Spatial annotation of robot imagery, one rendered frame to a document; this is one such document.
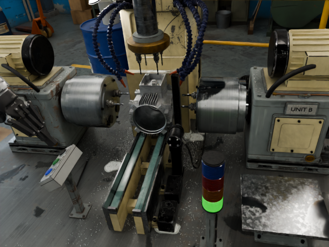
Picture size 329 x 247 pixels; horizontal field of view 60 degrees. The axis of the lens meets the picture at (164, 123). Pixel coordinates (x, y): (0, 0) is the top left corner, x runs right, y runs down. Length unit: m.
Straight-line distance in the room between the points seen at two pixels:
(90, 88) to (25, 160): 0.53
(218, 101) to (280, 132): 0.27
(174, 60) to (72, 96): 0.52
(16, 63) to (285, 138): 1.17
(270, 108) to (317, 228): 0.44
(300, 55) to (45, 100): 1.05
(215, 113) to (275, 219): 0.45
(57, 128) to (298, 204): 1.07
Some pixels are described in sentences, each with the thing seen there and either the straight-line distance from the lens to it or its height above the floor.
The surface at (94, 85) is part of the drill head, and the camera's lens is 1.32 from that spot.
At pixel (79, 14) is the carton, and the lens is 7.05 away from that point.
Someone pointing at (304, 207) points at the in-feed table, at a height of 0.92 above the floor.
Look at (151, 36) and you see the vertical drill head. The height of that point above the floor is 1.36.
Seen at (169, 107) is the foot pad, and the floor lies 1.06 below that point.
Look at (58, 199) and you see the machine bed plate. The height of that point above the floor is 0.80.
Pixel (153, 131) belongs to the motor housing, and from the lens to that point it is 1.31.
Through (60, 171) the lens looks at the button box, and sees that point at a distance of 1.03.
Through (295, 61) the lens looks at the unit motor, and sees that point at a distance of 1.14.
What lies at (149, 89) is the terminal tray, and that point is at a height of 1.12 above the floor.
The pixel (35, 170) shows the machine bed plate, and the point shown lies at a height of 0.80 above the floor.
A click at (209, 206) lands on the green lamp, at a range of 0.85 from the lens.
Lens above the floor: 1.72
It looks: 35 degrees down
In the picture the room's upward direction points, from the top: 6 degrees counter-clockwise
